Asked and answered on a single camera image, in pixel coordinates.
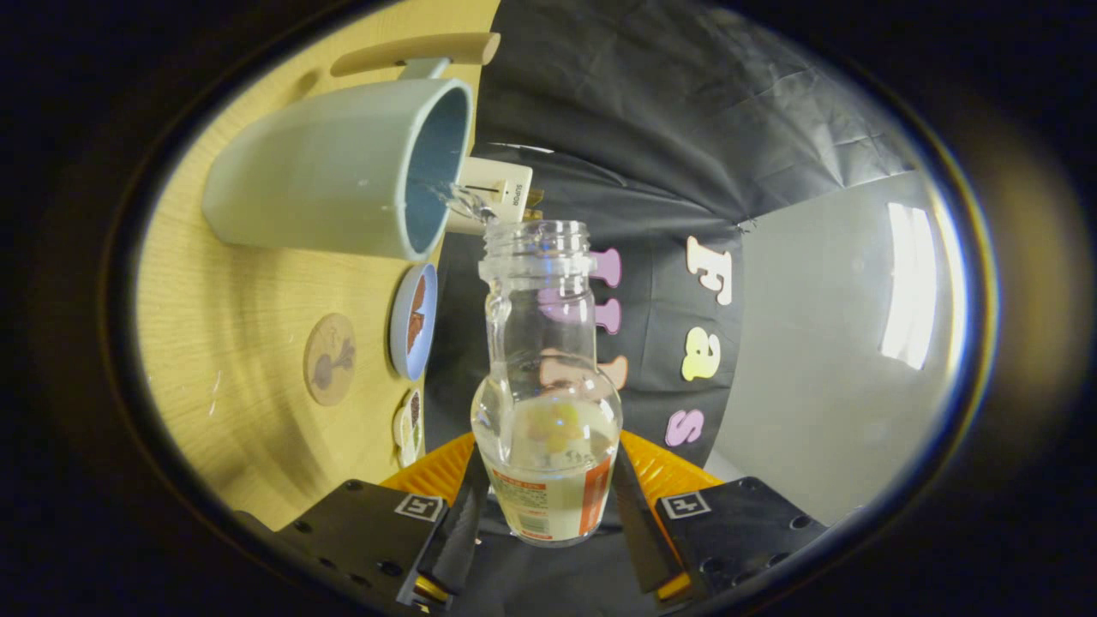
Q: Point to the blue round plate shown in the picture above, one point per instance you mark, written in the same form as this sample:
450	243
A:
401	330

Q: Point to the wooden table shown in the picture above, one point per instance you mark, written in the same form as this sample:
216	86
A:
240	343

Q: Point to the clear glass juice bottle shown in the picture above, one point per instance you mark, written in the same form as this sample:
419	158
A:
548	488

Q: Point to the round wooden printed coaster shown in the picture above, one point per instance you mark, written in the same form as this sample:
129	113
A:
330	360

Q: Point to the white box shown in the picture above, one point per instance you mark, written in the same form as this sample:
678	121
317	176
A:
493	184

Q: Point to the black backdrop cloth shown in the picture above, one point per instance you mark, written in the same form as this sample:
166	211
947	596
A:
651	103

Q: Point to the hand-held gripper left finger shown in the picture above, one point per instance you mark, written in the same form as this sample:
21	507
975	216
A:
456	531

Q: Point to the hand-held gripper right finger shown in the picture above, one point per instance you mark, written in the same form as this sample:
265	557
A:
638	531

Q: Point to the brown snack pieces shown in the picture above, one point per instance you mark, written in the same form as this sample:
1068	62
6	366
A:
417	313

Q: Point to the small white plate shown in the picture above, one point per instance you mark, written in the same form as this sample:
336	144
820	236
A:
403	428

